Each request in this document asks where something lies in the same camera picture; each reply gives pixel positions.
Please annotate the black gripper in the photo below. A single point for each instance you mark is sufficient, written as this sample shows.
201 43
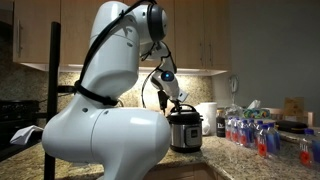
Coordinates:
174 100

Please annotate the black pressure cooker lid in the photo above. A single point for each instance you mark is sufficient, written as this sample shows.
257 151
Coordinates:
191 116

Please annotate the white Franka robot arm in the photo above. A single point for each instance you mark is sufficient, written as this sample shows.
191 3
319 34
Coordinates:
116 140

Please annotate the steel pressure cooker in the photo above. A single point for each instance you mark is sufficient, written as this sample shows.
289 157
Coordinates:
186 136

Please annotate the beige cutting board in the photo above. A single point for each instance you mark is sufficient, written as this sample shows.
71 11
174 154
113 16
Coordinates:
151 101

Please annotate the white paper towel roll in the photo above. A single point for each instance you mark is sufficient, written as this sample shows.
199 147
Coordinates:
210 115

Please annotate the dark jar with label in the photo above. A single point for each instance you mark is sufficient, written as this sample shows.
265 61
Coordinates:
220 128

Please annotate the curved metal faucet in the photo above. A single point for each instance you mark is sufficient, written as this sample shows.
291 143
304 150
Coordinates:
122 102

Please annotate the clear plastic bag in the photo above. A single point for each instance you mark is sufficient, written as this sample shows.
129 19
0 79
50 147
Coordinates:
233 111

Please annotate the Fiji water bottle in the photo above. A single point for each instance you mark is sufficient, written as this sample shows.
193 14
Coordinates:
244 136
228 131
305 155
235 133
262 146
316 150
273 141

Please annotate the wooden base cabinet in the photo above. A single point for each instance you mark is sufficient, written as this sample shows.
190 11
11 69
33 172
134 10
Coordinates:
186 173

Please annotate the colourful tissue box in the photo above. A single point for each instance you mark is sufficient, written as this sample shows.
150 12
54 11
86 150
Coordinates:
256 114

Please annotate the black pouch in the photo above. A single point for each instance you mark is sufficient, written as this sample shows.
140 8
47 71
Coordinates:
291 126

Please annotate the brown cardboard box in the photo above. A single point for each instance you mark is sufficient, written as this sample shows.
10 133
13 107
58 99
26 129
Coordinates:
293 108

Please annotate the white crumpled cloth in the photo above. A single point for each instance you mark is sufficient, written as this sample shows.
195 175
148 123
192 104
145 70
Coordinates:
25 133

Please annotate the black stove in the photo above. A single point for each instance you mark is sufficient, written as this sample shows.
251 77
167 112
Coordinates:
16 113

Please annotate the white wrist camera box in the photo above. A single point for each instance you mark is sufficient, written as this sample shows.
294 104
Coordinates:
182 96

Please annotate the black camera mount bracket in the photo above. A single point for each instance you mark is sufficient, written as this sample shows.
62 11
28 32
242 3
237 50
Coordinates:
162 100

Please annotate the white wall phone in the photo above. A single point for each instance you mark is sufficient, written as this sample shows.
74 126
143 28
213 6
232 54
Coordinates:
234 85

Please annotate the wooden wall cabinet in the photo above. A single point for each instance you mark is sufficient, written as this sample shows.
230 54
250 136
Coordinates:
200 26

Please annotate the black camera stand pole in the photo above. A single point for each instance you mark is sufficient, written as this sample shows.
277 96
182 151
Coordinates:
53 66

